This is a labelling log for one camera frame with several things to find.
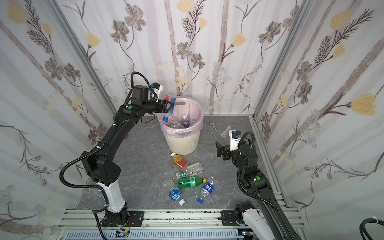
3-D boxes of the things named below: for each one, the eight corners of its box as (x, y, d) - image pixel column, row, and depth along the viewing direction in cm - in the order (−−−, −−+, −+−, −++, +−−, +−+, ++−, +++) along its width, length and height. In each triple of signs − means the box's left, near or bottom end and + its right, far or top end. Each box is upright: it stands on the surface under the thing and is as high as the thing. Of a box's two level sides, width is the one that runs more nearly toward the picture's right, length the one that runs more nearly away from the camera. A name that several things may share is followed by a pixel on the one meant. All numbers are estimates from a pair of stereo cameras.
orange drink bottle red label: (182, 172, 92) (181, 168, 88) (169, 159, 98) (167, 154, 94) (188, 167, 94) (188, 163, 90) (175, 154, 100) (174, 149, 96)
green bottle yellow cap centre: (178, 188, 86) (177, 185, 81) (179, 178, 90) (178, 175, 85) (205, 189, 86) (206, 185, 81) (205, 179, 90) (205, 175, 85)
